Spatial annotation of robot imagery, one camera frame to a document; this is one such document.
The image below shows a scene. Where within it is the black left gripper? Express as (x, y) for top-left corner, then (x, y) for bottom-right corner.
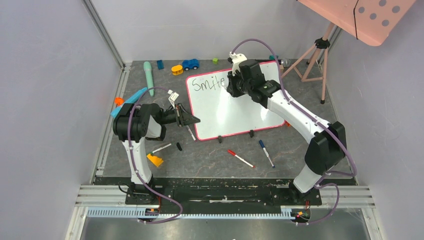
(159, 103), (201, 127)

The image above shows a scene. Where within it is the black marker cap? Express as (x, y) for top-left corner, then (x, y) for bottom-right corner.
(176, 142), (183, 151)

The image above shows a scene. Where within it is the pink framed whiteboard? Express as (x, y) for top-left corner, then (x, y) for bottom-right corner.
(185, 69), (285, 141)

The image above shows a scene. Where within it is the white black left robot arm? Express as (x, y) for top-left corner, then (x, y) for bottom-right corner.
(112, 103), (201, 204)

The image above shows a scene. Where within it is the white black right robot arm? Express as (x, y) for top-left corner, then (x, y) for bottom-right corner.
(226, 58), (346, 204)

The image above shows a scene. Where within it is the purple capped white marker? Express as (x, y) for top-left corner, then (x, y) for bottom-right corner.
(185, 125), (197, 142)

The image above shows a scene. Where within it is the clear round ball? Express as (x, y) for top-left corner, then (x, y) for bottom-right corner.
(280, 58), (292, 68)

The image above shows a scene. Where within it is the yellow toy piece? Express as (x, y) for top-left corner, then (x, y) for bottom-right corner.
(171, 64), (184, 76)

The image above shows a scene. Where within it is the green capped white marker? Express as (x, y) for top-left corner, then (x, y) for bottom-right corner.
(148, 142), (172, 155)

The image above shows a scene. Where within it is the red capped white marker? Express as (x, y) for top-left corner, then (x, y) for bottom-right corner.
(227, 149), (256, 169)

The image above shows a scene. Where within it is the yellow plastic wedge piece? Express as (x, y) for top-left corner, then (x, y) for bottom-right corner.
(146, 154), (164, 168)

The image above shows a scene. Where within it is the blue toy car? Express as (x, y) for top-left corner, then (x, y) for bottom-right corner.
(182, 58), (200, 71)

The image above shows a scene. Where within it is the blue toy stick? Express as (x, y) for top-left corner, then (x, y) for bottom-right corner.
(110, 87), (148, 118)

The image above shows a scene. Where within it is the small dark blue block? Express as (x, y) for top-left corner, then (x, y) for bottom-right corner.
(156, 60), (165, 70)

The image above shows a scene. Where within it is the blue capped white marker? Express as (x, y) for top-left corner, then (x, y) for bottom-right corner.
(258, 139), (276, 169)

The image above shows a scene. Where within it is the mint green toy stick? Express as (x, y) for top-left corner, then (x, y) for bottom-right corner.
(143, 61), (155, 97)

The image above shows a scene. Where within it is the small orange toy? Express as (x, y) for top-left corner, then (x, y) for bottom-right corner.
(114, 97), (125, 107)

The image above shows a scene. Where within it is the pink tripod stand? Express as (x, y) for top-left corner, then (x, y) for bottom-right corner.
(281, 22), (335, 105)

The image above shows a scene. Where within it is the pink perforated panel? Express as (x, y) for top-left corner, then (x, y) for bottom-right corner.
(299, 0), (416, 47)

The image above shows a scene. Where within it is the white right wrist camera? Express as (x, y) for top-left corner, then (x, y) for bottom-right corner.
(227, 52), (247, 76)

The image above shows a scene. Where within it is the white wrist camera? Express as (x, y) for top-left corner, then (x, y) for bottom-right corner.
(167, 89), (179, 108)
(227, 52), (247, 76)

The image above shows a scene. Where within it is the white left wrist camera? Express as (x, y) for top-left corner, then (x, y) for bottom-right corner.
(167, 89), (179, 108)

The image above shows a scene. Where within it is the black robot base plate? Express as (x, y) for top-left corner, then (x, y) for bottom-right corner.
(125, 177), (322, 214)

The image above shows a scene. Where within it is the white toothed cable rail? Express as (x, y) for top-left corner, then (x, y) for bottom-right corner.
(86, 206), (295, 220)

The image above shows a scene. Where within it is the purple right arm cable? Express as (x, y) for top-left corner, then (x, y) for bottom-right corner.
(230, 38), (359, 226)

